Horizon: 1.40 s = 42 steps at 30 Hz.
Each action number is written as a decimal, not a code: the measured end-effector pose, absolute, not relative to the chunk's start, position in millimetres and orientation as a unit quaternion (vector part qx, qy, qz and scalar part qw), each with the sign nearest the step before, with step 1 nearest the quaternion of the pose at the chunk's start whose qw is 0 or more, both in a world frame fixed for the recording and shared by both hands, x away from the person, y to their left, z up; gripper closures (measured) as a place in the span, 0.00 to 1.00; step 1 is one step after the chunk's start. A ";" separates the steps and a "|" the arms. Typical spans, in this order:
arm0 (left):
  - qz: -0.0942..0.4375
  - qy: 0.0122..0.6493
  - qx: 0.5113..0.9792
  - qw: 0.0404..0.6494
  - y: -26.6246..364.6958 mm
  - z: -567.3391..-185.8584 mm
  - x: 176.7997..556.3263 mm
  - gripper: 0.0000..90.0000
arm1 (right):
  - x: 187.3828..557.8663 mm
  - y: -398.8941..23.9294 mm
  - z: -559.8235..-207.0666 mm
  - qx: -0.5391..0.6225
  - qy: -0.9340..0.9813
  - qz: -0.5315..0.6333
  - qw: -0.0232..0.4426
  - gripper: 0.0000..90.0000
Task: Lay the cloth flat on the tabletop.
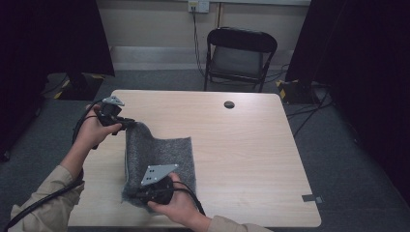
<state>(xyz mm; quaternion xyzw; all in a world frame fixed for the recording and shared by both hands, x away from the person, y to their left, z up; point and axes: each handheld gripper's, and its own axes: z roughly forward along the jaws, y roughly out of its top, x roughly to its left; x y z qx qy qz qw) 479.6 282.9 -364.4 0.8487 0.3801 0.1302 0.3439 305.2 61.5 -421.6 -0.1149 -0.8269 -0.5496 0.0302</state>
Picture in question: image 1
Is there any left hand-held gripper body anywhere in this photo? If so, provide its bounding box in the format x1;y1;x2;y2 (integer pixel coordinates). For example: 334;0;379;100
96;95;126;128

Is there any grey fluffy towel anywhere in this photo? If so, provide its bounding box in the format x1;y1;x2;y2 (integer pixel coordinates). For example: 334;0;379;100
121;121;197;214

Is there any black floor cable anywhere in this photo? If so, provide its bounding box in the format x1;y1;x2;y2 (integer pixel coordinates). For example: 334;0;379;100
285;92;335;138

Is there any grey tape strip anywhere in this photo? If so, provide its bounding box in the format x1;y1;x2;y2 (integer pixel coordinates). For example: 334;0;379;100
302;193;325;205

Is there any black folding chair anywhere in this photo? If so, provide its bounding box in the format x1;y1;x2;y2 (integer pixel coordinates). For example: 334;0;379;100
203;26;278;94

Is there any white wall outlet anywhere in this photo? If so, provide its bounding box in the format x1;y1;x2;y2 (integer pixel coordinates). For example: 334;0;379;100
188;0;211;14

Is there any black stand base striped tape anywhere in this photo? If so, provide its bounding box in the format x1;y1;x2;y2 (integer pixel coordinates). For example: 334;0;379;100
275;78;319;105
53;72;106;102

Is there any hand-held gripper black cable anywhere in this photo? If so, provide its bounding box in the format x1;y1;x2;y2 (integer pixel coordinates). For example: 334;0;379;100
172;181;207;217
4;100;104;232

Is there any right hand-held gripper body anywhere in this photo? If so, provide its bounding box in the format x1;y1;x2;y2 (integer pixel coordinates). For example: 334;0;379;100
138;163;179;206

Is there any person's left hand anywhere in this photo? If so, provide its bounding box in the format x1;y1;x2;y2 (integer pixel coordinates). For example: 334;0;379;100
75;104;124;153

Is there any black curtain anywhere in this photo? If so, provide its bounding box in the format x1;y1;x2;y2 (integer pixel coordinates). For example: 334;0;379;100
0;0;116;156
284;0;410;207

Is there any left hand-held gripper black cable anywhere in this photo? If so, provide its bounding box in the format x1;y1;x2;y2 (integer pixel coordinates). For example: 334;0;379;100
4;100;104;232

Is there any right hand-held gripper black cable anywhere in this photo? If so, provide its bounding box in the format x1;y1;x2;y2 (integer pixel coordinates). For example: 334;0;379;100
172;181;207;217

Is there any person's right hand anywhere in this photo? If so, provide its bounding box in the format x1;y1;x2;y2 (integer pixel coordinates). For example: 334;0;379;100
147;172;213;232

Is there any black cable from wall outlet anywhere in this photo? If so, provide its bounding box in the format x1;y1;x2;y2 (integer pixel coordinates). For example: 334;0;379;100
191;8;207;78

